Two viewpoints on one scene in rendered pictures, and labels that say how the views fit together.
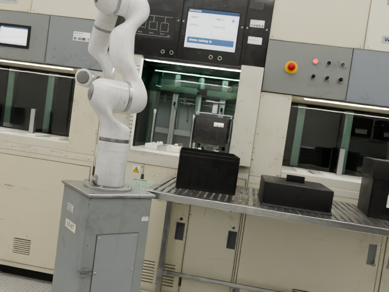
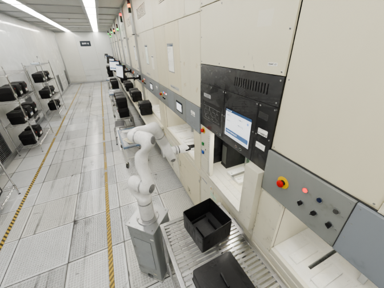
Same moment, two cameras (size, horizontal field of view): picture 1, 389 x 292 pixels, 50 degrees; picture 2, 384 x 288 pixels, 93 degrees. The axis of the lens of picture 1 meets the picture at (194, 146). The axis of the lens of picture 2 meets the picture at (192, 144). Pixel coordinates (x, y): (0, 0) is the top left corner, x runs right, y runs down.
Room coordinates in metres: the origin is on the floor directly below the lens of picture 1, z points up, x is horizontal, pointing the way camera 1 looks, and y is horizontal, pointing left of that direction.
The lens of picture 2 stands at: (1.44, -0.86, 2.09)
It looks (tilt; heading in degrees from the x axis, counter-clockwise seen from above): 28 degrees down; 59
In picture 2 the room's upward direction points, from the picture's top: 2 degrees counter-clockwise
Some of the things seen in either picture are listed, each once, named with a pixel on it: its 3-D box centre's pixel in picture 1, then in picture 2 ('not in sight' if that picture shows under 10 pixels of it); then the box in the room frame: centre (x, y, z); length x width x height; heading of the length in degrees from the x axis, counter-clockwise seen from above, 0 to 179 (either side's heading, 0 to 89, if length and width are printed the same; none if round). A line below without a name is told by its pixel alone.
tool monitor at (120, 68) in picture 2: not in sight; (128, 72); (2.47, 3.50, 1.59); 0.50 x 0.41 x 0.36; 173
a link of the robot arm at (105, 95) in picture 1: (110, 110); (139, 189); (1.65, 0.35, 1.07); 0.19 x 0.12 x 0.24; 122
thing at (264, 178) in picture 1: (293, 189); (224, 284); (1.87, -0.47, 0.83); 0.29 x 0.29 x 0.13; 85
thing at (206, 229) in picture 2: (206, 169); (206, 223); (2.02, -0.07, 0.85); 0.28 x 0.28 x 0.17; 1
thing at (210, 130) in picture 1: (212, 126); not in sight; (2.73, -0.10, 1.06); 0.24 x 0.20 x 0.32; 83
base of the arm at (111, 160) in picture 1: (110, 164); (146, 208); (1.66, 0.32, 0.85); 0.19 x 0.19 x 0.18
